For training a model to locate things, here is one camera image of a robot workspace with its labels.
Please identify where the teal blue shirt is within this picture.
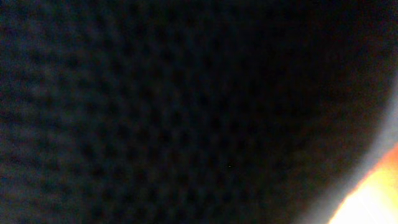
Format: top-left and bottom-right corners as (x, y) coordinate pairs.
(1, 0), (397, 224)

